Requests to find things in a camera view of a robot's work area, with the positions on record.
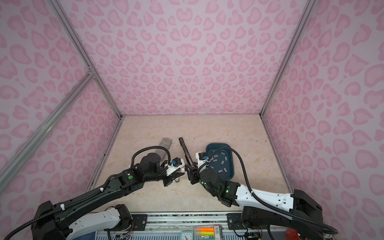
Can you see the pink white stapler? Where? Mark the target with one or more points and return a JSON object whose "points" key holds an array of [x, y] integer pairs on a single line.
{"points": [[178, 179]]}

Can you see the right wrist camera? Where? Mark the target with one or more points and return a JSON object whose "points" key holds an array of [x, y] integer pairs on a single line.
{"points": [[202, 158]]}

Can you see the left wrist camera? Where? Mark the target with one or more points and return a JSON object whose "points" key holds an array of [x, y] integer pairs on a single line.
{"points": [[175, 165]]}

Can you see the teal plastic tray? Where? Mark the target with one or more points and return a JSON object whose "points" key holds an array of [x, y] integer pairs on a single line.
{"points": [[222, 161]]}

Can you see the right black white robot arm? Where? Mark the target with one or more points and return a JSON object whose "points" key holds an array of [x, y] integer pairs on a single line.
{"points": [[297, 211]]}

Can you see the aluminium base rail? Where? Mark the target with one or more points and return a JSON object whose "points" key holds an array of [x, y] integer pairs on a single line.
{"points": [[158, 225]]}

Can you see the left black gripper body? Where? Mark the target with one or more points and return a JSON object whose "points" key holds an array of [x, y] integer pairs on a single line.
{"points": [[169, 179]]}

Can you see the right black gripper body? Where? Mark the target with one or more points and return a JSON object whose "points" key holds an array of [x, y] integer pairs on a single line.
{"points": [[194, 175]]}

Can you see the grey stone block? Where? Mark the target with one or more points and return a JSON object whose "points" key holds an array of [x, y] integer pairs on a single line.
{"points": [[166, 143]]}

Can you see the highlighter marker box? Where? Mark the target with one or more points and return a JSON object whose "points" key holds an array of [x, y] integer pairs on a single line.
{"points": [[211, 232]]}

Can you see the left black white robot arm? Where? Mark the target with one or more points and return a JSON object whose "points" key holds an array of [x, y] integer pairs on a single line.
{"points": [[56, 222]]}

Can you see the small teal clock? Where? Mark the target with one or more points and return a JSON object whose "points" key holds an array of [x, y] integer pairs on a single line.
{"points": [[187, 235]]}

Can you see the red pen holder with pens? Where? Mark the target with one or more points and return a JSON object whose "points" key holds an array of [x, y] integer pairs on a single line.
{"points": [[292, 234]]}

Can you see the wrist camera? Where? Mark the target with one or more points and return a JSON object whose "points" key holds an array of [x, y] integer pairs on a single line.
{"points": [[202, 158], [175, 165]]}

